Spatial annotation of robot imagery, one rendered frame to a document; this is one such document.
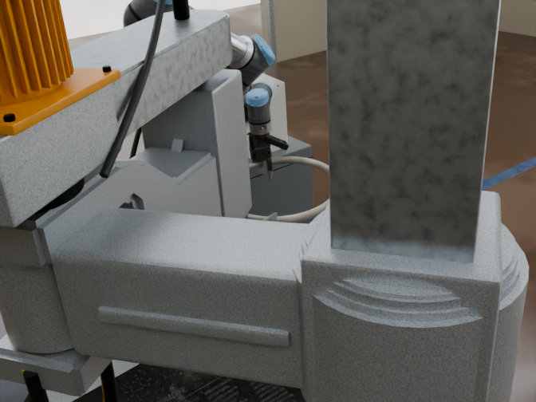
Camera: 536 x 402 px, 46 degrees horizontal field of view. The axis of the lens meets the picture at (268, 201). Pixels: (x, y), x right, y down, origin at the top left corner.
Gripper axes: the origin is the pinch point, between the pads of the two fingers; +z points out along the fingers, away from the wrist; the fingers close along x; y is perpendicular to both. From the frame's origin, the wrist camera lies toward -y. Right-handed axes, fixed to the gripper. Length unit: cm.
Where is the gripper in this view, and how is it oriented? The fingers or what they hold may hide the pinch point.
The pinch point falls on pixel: (269, 174)
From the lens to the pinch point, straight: 269.2
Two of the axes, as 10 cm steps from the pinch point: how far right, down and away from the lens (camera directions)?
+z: 0.9, 8.7, 4.9
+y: -9.8, 1.6, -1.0
